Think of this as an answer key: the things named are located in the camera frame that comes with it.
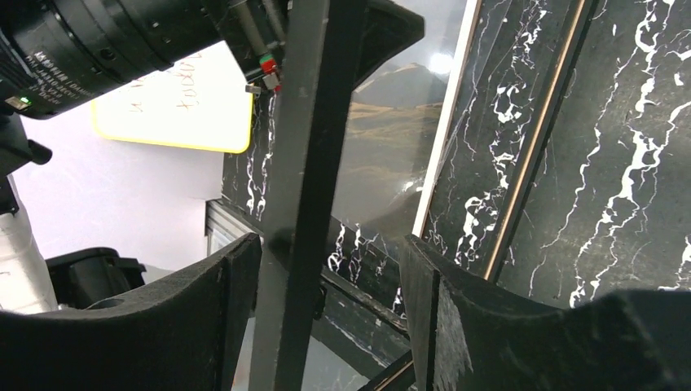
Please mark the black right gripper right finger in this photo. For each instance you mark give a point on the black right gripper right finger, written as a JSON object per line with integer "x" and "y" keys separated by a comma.
{"x": 469, "y": 334}

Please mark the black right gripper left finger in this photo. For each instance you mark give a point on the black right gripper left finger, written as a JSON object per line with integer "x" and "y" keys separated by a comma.
{"x": 182, "y": 332}

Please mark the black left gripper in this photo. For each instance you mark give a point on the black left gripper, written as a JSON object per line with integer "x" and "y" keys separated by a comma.
{"x": 58, "y": 55}

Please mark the mountain landscape photo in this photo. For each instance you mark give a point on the mountain landscape photo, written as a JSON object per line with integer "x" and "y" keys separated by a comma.
{"x": 392, "y": 126}

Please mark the wooden picture frame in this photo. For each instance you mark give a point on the wooden picture frame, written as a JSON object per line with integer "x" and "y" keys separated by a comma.
{"x": 300, "y": 206}

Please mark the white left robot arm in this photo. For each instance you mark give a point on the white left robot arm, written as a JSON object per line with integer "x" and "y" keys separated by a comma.
{"x": 331, "y": 46}

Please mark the yellow-rimmed whiteboard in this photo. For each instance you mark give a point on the yellow-rimmed whiteboard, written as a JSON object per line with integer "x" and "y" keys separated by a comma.
{"x": 200, "y": 103}

